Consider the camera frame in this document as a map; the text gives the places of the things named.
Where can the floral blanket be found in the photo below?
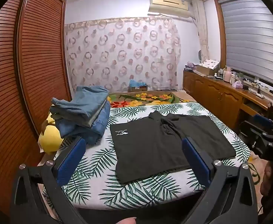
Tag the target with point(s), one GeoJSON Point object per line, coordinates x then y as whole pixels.
{"type": "Point", "coordinates": [150, 98]}

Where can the grey window blind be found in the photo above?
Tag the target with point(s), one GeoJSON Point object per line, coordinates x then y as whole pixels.
{"type": "Point", "coordinates": [252, 39]}

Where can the cream tied curtain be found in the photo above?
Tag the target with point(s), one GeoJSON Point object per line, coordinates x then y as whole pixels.
{"type": "Point", "coordinates": [202, 28]}

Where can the leaf print bed sheet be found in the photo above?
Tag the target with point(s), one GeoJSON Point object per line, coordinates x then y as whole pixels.
{"type": "Point", "coordinates": [99, 186]}

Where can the small cardboard box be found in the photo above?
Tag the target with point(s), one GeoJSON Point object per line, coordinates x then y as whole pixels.
{"type": "Point", "coordinates": [138, 89]}

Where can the grey folded pants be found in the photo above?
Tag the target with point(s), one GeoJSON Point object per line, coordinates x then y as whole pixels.
{"type": "Point", "coordinates": [88, 122]}

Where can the wall air conditioner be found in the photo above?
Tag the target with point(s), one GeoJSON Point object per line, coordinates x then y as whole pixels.
{"type": "Point", "coordinates": [169, 5]}

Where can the light blue folded jeans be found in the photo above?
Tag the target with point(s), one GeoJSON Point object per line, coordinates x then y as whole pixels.
{"type": "Point", "coordinates": [85, 100]}

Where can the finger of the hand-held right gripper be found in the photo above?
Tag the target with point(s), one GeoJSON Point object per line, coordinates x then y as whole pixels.
{"type": "Point", "coordinates": [250, 130]}
{"type": "Point", "coordinates": [263, 119]}

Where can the wooden cabinet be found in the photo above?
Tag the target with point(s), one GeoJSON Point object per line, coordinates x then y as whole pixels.
{"type": "Point", "coordinates": [220, 98]}

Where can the black pants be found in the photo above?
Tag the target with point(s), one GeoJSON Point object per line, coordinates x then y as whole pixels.
{"type": "Point", "coordinates": [155, 144]}

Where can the wooden window frame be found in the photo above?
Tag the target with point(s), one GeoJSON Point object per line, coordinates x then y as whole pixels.
{"type": "Point", "coordinates": [220, 28]}

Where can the large cardboard box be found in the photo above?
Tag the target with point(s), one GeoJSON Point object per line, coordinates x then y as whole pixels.
{"type": "Point", "coordinates": [205, 71]}

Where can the circle patterned curtain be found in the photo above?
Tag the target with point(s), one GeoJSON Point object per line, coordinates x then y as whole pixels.
{"type": "Point", "coordinates": [124, 56]}

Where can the wooden louvred wardrobe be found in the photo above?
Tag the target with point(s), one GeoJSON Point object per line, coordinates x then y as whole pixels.
{"type": "Point", "coordinates": [41, 51]}

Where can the yellow plush toy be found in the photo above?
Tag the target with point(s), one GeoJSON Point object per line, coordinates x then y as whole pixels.
{"type": "Point", "coordinates": [49, 137]}

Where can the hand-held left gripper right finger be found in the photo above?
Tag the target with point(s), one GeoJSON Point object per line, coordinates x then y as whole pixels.
{"type": "Point", "coordinates": [197, 161]}

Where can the small white bottle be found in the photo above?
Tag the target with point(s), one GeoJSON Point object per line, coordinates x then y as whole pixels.
{"type": "Point", "coordinates": [232, 79]}

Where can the white dotted box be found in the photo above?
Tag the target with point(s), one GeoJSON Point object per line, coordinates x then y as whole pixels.
{"type": "Point", "coordinates": [211, 63]}

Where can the person's left hand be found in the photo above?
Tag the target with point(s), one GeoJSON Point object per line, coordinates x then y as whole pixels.
{"type": "Point", "coordinates": [128, 221]}

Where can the blue cloth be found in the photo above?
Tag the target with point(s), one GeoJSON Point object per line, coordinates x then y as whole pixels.
{"type": "Point", "coordinates": [136, 83]}

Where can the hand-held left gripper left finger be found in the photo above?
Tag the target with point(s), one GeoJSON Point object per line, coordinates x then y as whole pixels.
{"type": "Point", "coordinates": [71, 161]}

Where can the person's right hand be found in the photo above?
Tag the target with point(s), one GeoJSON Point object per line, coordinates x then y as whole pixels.
{"type": "Point", "coordinates": [268, 176]}

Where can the purple tissue pack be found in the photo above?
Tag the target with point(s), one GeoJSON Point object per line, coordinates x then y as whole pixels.
{"type": "Point", "coordinates": [237, 84]}

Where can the dark blue folded jeans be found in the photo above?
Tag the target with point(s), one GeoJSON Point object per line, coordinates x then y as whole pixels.
{"type": "Point", "coordinates": [96, 128]}

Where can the white power strip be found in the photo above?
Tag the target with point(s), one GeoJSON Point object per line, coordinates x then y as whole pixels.
{"type": "Point", "coordinates": [257, 89]}

